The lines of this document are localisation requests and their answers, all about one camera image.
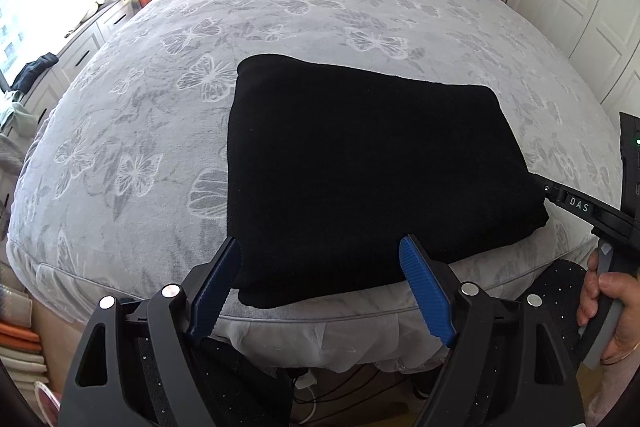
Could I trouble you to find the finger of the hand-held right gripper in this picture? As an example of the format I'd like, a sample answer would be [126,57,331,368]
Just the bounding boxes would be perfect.
[529,173,569,208]

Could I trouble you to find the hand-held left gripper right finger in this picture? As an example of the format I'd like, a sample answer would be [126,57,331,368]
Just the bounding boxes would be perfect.
[398,234,586,427]

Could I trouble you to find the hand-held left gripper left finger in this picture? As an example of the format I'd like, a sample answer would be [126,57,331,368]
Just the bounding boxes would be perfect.
[60,236,243,427]

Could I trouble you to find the black pants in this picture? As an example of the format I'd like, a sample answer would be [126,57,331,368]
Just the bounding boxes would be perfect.
[226,54,550,309]

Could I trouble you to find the person's right forearm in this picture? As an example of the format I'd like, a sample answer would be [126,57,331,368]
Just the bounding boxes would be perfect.
[595,347,640,427]

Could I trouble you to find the person's right hand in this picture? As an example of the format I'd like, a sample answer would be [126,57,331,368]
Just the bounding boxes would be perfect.
[576,251,640,365]

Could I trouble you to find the person's black dotted trousers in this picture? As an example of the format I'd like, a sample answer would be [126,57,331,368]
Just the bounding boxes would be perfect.
[135,258,601,427]

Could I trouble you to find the stack of folded cloths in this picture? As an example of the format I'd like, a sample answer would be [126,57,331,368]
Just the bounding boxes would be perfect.
[0,277,51,388]

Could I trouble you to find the pink plastic object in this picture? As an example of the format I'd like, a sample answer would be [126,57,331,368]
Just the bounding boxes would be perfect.
[32,382,63,427]

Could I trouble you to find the bed with grey butterfly sheet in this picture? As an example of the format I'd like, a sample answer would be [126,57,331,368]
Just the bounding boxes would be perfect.
[5,0,626,373]

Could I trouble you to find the pale green cloth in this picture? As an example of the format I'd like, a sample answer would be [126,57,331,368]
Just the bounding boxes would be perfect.
[0,99,40,140]

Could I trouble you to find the white window seat cabinet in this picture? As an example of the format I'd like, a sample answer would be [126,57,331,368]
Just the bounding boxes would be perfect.
[0,0,146,228]

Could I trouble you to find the dark blue clothing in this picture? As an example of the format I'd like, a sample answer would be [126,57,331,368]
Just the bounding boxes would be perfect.
[10,53,60,92]

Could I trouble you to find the black cable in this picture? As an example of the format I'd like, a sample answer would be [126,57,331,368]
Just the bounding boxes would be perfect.
[290,364,443,405]

